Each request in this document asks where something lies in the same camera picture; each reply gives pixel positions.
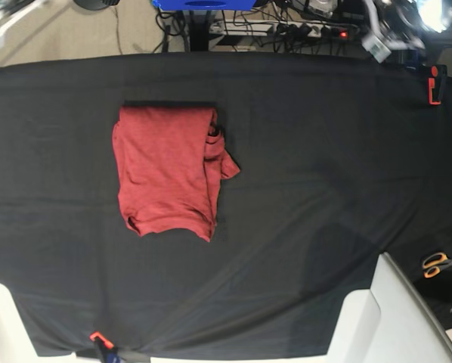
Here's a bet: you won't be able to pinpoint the orange black clamp bottom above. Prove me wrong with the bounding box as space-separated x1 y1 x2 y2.
89 331 122 363

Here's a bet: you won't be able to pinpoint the white power strip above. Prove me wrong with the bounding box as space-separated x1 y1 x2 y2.
209 18 359 39

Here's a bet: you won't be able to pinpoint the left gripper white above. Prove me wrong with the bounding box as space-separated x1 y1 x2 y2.
361 0 426 64

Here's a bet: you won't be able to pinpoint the black table stand post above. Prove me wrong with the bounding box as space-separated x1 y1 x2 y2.
187 10 215 52

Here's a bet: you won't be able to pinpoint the black table cloth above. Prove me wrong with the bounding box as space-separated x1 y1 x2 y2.
0 53 452 359

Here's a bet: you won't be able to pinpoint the yellow-handled scissors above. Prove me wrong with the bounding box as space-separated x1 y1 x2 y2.
422 252 452 279

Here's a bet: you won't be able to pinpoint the orange black clamp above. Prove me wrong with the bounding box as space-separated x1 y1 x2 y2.
428 65 447 106
89 331 122 363

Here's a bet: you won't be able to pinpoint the orange black clamp right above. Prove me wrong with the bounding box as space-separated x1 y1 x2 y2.
428 65 447 106

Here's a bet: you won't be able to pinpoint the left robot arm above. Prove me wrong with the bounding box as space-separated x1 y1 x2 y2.
361 1 452 63

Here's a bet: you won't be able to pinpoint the red long-sleeve T-shirt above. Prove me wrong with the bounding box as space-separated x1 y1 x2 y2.
112 106 240 241

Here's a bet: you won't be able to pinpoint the blue box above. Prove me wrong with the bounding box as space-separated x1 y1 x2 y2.
152 0 255 11

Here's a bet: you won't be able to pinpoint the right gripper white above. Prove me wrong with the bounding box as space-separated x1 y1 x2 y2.
0 0 47 48

